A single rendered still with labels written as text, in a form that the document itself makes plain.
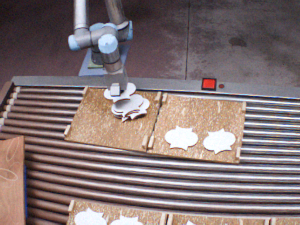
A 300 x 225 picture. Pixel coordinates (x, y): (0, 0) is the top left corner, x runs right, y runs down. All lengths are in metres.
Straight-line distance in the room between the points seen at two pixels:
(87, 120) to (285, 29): 2.69
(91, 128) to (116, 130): 0.13
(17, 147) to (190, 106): 0.86
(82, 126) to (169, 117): 0.42
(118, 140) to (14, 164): 0.51
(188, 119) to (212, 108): 0.13
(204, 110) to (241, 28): 2.21
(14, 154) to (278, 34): 2.96
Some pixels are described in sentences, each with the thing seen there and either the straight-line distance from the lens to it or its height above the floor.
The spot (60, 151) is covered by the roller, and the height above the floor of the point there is 0.92.
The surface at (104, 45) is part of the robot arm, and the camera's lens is 1.48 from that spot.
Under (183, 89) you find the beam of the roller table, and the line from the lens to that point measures 1.89.
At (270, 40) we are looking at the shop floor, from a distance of 3.76.
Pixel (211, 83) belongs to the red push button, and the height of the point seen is 0.93.
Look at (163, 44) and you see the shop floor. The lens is 3.65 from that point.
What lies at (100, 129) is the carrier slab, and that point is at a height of 0.94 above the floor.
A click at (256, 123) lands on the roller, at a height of 0.92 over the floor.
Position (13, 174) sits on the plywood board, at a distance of 1.64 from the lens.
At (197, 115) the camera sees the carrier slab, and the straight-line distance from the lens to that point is 1.74.
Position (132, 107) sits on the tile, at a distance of 1.73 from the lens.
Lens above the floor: 2.26
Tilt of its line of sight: 48 degrees down
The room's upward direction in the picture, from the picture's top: 11 degrees counter-clockwise
